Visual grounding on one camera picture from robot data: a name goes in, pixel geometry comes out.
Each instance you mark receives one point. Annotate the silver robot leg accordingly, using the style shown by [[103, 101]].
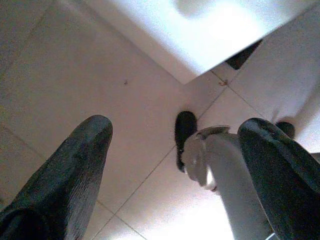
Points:
[[230, 175]]

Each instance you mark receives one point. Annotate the black robot foot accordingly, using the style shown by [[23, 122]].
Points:
[[287, 128], [183, 130]]

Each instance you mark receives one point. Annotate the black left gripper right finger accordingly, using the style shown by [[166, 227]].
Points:
[[282, 175]]

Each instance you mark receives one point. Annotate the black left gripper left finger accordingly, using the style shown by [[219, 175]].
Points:
[[65, 180]]

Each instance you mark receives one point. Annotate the white fridge door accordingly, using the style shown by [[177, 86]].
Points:
[[205, 35]]

